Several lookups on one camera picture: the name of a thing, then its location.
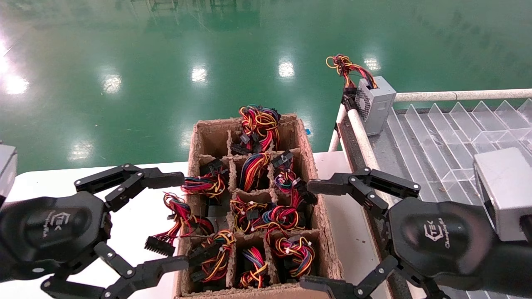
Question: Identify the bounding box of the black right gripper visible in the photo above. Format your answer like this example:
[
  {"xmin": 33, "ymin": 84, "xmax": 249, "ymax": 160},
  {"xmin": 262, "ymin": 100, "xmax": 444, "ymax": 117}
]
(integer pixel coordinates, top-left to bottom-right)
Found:
[{"xmin": 299, "ymin": 167, "xmax": 497, "ymax": 299}]

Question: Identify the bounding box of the brown cardboard divider box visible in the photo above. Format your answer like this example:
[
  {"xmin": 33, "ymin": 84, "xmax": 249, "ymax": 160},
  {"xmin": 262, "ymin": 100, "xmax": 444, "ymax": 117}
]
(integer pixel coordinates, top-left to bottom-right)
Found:
[{"xmin": 174, "ymin": 114, "xmax": 343, "ymax": 299}]

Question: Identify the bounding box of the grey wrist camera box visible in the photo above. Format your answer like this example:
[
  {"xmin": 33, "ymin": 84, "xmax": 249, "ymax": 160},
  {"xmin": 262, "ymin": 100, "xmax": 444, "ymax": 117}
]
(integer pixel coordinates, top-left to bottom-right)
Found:
[
  {"xmin": 474, "ymin": 147, "xmax": 532, "ymax": 242},
  {"xmin": 0, "ymin": 143, "xmax": 18, "ymax": 204}
]

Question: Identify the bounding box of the clear acrylic divider tray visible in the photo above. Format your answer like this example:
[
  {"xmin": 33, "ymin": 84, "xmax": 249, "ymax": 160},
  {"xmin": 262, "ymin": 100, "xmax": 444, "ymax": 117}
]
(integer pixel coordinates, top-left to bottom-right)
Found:
[{"xmin": 368, "ymin": 99, "xmax": 532, "ymax": 299}]

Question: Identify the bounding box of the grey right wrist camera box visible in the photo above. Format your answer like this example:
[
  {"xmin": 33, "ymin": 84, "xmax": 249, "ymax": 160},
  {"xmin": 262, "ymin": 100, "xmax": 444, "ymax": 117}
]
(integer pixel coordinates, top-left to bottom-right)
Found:
[{"xmin": 474, "ymin": 147, "xmax": 532, "ymax": 242}]

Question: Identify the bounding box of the white pipe rack frame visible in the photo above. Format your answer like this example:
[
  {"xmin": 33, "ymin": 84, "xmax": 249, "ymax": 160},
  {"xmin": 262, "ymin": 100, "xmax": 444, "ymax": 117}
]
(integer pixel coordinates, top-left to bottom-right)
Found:
[{"xmin": 337, "ymin": 110, "xmax": 412, "ymax": 299}]

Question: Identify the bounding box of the grey power supply with wires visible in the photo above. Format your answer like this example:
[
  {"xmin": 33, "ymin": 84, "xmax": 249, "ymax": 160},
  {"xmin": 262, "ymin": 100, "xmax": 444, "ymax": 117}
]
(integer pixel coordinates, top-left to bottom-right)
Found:
[{"xmin": 325, "ymin": 54, "xmax": 397, "ymax": 136}]

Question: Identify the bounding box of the white rack crossbar pipe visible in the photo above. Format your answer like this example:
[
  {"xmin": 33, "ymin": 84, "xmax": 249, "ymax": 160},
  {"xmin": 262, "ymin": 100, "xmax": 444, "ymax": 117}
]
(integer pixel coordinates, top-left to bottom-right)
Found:
[{"xmin": 395, "ymin": 88, "xmax": 532, "ymax": 103}]

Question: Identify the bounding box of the coloured power supply wire bundle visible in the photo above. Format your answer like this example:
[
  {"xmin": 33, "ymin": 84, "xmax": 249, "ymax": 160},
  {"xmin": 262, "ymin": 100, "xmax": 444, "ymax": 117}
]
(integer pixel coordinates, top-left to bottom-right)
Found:
[
  {"xmin": 271, "ymin": 151, "xmax": 318, "ymax": 206},
  {"xmin": 144, "ymin": 192, "xmax": 217, "ymax": 257},
  {"xmin": 262, "ymin": 189, "xmax": 307, "ymax": 233},
  {"xmin": 239, "ymin": 152, "xmax": 271, "ymax": 191},
  {"xmin": 238, "ymin": 246, "xmax": 268, "ymax": 289},
  {"xmin": 188, "ymin": 229, "xmax": 236, "ymax": 284},
  {"xmin": 183, "ymin": 158, "xmax": 228, "ymax": 204},
  {"xmin": 230, "ymin": 196, "xmax": 271, "ymax": 233},
  {"xmin": 230, "ymin": 105, "xmax": 281, "ymax": 155},
  {"xmin": 266, "ymin": 233, "xmax": 315, "ymax": 279}
]

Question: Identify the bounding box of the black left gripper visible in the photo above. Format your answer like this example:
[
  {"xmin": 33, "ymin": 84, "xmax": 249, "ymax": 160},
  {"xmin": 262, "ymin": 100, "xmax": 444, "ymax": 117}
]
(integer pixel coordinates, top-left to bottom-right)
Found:
[{"xmin": 0, "ymin": 192, "xmax": 190, "ymax": 299}]

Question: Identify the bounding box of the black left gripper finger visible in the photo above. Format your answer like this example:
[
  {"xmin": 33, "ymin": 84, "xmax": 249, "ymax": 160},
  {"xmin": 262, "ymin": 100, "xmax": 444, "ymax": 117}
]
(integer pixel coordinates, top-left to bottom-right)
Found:
[{"xmin": 75, "ymin": 163, "xmax": 185, "ymax": 212}]

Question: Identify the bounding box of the white rack leg pipe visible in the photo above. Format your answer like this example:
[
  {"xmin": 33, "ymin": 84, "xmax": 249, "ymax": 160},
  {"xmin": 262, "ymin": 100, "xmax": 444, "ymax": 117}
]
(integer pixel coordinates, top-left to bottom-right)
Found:
[{"xmin": 328, "ymin": 104, "xmax": 347, "ymax": 152}]

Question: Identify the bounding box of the black pipe corner joint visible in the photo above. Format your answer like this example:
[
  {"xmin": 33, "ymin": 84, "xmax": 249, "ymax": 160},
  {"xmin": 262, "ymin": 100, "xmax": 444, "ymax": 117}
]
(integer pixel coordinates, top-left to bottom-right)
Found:
[{"xmin": 342, "ymin": 92, "xmax": 361, "ymax": 110}]

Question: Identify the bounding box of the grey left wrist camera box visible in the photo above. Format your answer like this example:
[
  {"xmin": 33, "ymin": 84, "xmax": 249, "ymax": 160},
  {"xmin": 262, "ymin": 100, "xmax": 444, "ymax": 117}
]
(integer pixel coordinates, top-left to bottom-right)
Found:
[{"xmin": 0, "ymin": 143, "xmax": 18, "ymax": 204}]

